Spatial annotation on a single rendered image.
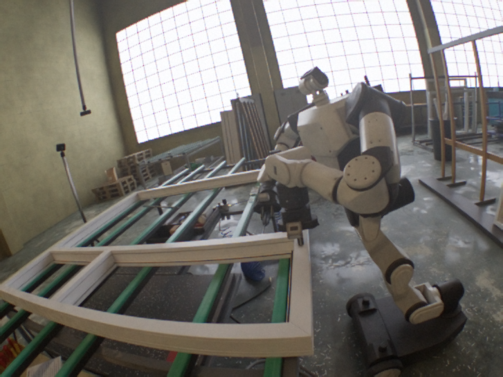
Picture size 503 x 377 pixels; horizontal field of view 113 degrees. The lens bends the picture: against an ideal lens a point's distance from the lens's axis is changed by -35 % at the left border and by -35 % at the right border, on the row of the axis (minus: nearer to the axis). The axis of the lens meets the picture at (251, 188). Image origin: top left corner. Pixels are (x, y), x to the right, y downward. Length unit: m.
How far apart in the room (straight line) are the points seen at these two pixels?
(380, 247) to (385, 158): 0.61
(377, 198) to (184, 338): 0.51
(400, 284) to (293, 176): 0.76
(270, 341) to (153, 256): 0.68
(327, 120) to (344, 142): 0.09
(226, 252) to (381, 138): 0.64
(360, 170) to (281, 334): 0.36
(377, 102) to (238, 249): 0.64
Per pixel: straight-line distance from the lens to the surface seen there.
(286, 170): 0.62
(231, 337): 0.56
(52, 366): 1.29
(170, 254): 1.02
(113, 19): 11.77
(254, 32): 8.52
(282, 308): 0.69
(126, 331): 0.73
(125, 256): 1.18
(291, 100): 8.00
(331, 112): 0.78
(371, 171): 0.49
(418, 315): 1.42
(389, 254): 1.12
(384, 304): 1.65
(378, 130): 0.60
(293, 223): 0.72
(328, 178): 0.55
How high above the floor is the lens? 1.35
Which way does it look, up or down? 16 degrees down
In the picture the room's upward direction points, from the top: 13 degrees counter-clockwise
